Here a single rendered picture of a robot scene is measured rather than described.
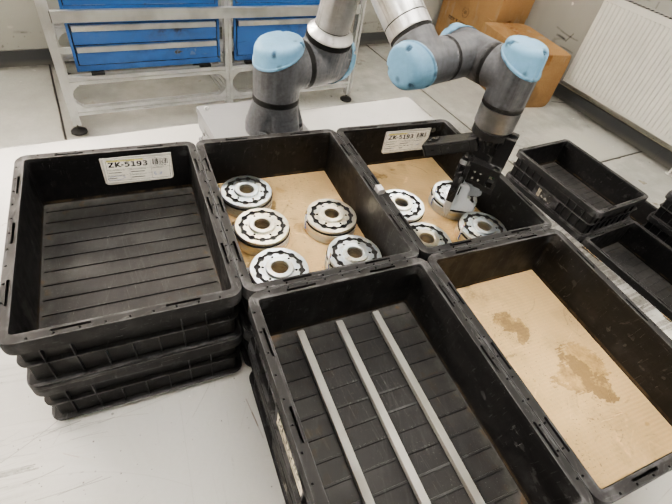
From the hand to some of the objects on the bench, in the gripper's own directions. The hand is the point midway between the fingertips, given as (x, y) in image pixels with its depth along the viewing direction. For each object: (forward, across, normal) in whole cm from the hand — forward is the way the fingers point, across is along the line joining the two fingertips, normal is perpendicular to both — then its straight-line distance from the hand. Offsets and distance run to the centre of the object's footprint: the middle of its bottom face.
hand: (447, 204), depth 97 cm
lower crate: (+15, -50, +42) cm, 66 cm away
